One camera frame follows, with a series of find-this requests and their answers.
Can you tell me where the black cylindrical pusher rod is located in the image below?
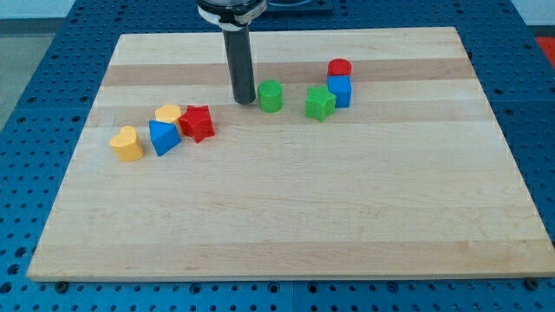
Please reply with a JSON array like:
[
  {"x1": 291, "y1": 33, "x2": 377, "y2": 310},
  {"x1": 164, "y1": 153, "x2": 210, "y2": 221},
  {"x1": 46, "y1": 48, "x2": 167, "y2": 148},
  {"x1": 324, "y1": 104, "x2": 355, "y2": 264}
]
[{"x1": 223, "y1": 26, "x2": 256, "y2": 105}]

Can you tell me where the red cylinder block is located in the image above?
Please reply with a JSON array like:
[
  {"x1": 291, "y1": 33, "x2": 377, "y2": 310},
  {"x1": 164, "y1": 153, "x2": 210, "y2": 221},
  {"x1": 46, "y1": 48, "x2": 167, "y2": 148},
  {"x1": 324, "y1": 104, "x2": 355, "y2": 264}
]
[{"x1": 327, "y1": 58, "x2": 352, "y2": 76}]

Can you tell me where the green cylinder block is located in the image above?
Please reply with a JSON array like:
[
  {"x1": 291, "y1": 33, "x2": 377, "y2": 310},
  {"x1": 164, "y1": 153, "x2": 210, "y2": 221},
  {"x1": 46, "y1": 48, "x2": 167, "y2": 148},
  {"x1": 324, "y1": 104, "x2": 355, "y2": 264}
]
[{"x1": 258, "y1": 80, "x2": 284, "y2": 113}]

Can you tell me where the red star block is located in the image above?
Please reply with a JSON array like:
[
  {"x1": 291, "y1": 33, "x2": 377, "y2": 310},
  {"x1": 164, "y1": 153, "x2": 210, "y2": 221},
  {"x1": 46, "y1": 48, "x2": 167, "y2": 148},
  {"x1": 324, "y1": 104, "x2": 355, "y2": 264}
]
[{"x1": 178, "y1": 106, "x2": 215, "y2": 143}]

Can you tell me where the blue triangle block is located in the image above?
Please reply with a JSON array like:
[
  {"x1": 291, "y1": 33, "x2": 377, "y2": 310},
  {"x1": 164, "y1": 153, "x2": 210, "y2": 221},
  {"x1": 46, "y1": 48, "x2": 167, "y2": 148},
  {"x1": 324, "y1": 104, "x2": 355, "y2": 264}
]
[{"x1": 148, "y1": 120, "x2": 181, "y2": 156}]

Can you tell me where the green star block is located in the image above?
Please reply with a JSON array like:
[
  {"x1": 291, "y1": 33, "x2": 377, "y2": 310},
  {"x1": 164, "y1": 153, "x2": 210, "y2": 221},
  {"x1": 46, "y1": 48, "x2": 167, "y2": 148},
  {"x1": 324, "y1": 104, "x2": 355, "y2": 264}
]
[{"x1": 304, "y1": 85, "x2": 336, "y2": 122}]

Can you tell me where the yellow heart block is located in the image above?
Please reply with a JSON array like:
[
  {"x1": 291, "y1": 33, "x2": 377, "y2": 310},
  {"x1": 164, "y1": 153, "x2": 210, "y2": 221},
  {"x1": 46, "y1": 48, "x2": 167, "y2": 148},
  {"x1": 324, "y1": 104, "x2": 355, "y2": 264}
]
[{"x1": 109, "y1": 126, "x2": 144, "y2": 162}]

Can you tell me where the blue cube block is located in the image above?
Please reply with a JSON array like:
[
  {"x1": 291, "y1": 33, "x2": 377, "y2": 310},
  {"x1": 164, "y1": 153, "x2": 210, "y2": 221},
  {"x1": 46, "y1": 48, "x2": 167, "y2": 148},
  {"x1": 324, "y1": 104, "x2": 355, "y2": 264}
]
[{"x1": 327, "y1": 75, "x2": 352, "y2": 108}]

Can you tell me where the yellow hexagon block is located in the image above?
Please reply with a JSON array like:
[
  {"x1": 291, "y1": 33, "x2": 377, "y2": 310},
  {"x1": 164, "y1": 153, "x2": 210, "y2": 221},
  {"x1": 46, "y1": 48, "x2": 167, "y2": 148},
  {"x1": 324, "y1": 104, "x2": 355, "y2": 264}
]
[{"x1": 154, "y1": 104, "x2": 182, "y2": 126}]

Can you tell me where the wooden board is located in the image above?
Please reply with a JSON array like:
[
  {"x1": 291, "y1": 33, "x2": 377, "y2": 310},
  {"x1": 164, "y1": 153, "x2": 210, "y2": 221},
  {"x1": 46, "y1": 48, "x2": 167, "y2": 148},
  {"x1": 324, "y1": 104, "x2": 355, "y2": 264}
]
[{"x1": 27, "y1": 27, "x2": 554, "y2": 282}]

